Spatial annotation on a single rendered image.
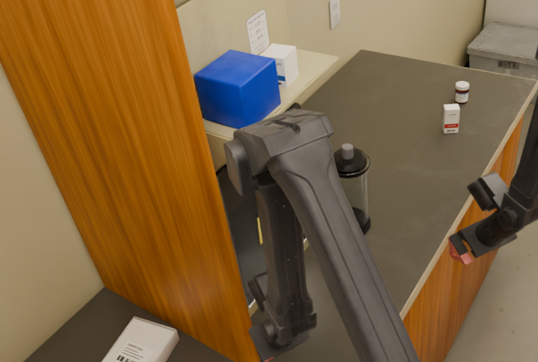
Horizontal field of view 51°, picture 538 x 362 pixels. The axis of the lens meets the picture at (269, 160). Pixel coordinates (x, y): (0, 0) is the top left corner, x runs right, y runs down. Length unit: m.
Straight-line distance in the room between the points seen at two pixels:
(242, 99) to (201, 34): 0.14
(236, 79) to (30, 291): 0.79
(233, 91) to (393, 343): 0.48
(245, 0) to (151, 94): 0.28
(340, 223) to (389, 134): 1.33
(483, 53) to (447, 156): 2.02
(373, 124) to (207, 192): 1.10
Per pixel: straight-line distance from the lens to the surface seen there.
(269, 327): 0.93
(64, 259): 1.49
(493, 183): 1.20
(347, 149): 1.37
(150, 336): 1.37
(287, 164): 0.56
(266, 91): 0.94
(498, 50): 3.74
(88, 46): 0.92
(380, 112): 1.99
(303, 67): 1.10
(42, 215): 1.40
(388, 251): 1.49
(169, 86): 0.82
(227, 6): 1.00
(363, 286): 0.57
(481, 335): 2.52
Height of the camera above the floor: 2.03
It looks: 37 degrees down
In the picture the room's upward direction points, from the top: 9 degrees counter-clockwise
